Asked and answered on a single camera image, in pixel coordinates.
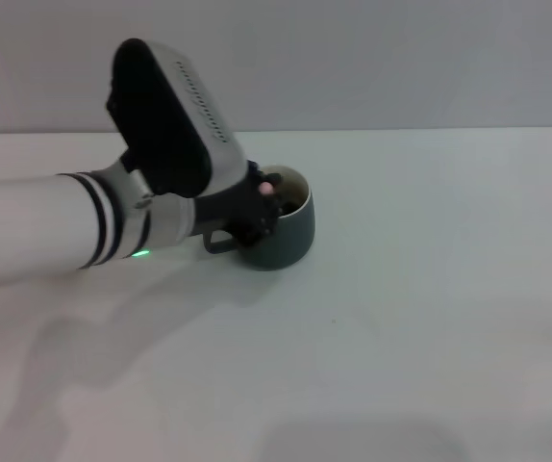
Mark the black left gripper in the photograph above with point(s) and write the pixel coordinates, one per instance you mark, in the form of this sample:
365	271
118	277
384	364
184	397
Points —
223	207

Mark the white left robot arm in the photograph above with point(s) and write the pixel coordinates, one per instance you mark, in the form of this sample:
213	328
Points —
40	226

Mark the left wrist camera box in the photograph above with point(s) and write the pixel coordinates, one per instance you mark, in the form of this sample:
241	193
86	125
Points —
160	120

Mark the dark grey ceramic mug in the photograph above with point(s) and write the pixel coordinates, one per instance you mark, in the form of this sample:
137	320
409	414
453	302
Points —
290	240

